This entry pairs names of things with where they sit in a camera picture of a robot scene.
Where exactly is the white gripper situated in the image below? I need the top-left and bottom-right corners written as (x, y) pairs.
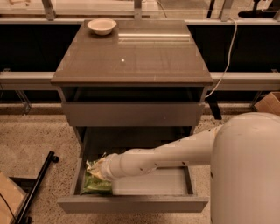
top-left (87, 152), bottom-right (119, 181)

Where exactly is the green jalapeno chip bag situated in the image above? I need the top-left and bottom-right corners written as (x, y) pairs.
top-left (80, 161), bottom-right (112, 194)

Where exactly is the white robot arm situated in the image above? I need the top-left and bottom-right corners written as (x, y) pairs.
top-left (87, 112), bottom-right (280, 224)

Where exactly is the grey top drawer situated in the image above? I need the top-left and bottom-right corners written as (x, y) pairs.
top-left (62, 87), bottom-right (205, 127)

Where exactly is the open grey middle drawer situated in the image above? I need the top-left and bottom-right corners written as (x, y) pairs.
top-left (58, 153), bottom-right (209, 214)

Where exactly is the grey drawer cabinet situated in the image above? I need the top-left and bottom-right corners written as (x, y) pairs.
top-left (51, 21), bottom-right (213, 156)

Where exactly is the black metal stand leg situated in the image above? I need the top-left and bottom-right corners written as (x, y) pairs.
top-left (15, 151), bottom-right (60, 224)

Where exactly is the grey metal railing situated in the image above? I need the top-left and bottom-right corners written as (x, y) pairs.
top-left (0, 72), bottom-right (280, 91)

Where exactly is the white bowl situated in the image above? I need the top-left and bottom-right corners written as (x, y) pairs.
top-left (87, 18), bottom-right (117, 36)

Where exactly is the white cable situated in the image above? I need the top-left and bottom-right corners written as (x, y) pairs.
top-left (205, 17), bottom-right (238, 99)

